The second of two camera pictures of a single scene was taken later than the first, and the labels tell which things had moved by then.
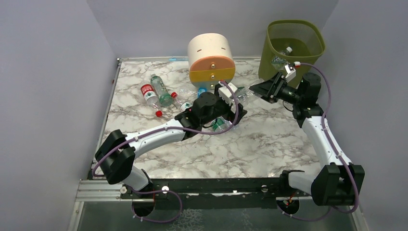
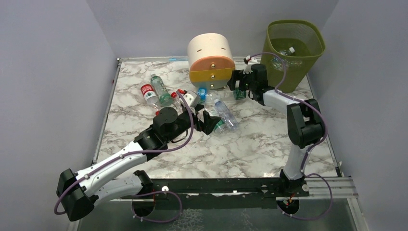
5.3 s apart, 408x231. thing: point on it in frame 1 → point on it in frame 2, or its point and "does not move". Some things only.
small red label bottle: [150, 96] does not move
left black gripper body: [230, 111] → [200, 122]
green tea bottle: [165, 98] does not move
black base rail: [209, 194] does not move
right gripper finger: [276, 82] → [232, 83]
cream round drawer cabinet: [210, 59] does not move
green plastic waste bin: [287, 41] does not move
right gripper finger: [265, 89] → [237, 75]
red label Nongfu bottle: [184, 104] does not move
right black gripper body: [272, 90] → [241, 81]
